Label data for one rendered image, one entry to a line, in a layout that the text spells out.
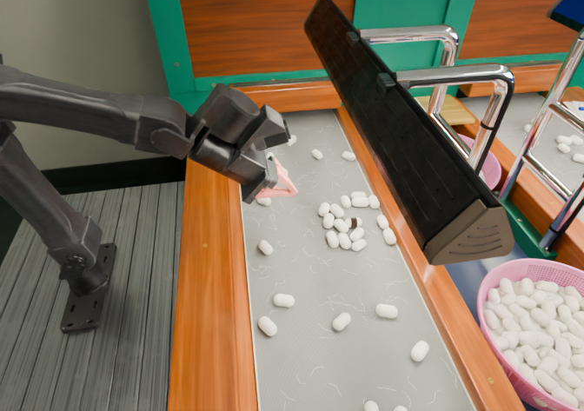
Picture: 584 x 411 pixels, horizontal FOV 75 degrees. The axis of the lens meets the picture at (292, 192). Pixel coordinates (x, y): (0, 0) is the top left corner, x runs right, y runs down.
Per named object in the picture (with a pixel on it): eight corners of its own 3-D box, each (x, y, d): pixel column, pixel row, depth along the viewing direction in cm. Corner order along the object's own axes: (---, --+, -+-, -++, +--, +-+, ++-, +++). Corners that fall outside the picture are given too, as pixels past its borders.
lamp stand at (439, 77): (350, 295, 74) (390, 80, 44) (327, 222, 88) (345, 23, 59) (441, 282, 76) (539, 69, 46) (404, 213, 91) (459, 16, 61)
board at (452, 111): (358, 134, 100) (359, 129, 99) (343, 106, 111) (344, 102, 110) (474, 123, 104) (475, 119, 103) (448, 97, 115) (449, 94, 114)
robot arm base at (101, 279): (105, 220, 79) (69, 224, 78) (85, 303, 64) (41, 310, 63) (117, 245, 84) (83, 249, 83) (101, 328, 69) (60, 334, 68)
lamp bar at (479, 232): (428, 268, 34) (451, 212, 29) (302, 30, 80) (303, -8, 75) (510, 257, 35) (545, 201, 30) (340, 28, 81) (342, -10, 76)
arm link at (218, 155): (242, 131, 62) (205, 110, 59) (244, 151, 58) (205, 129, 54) (219, 160, 65) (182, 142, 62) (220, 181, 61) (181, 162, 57)
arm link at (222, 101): (256, 96, 61) (189, 53, 54) (262, 125, 54) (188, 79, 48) (216, 147, 66) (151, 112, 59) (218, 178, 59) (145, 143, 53)
